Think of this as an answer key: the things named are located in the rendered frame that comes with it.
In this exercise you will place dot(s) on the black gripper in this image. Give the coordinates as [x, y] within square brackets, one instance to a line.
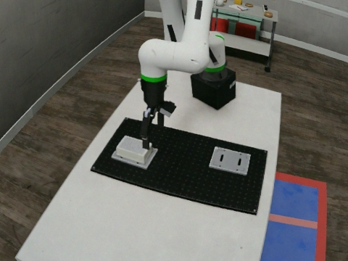
[151, 101]

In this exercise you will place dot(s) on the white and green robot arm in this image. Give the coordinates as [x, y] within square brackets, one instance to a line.
[199, 51]

